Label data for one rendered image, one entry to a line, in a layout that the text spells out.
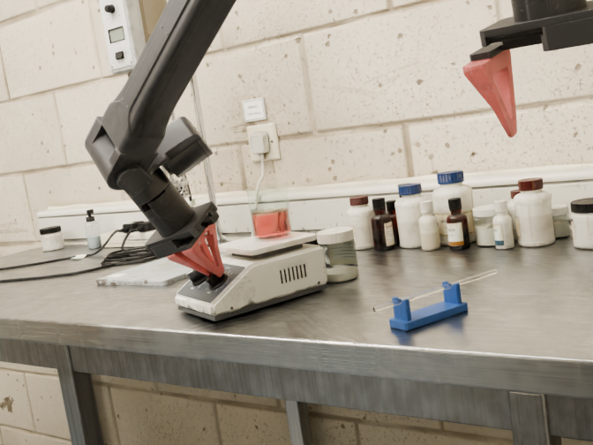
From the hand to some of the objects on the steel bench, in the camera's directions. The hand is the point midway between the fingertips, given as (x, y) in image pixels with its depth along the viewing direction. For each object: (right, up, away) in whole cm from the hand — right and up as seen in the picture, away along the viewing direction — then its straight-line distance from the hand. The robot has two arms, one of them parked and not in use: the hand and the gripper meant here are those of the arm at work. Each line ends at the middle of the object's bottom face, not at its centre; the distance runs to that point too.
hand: (215, 270), depth 107 cm
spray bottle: (-43, 0, +96) cm, 106 cm away
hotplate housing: (+6, -5, +7) cm, 10 cm away
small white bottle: (+36, +2, +26) cm, 44 cm away
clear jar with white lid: (+19, -2, +12) cm, 23 cm away
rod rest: (+28, -5, -16) cm, 33 cm away
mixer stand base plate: (-12, -2, +46) cm, 48 cm away
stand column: (-5, +1, +56) cm, 56 cm away
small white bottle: (+47, +3, +18) cm, 50 cm away
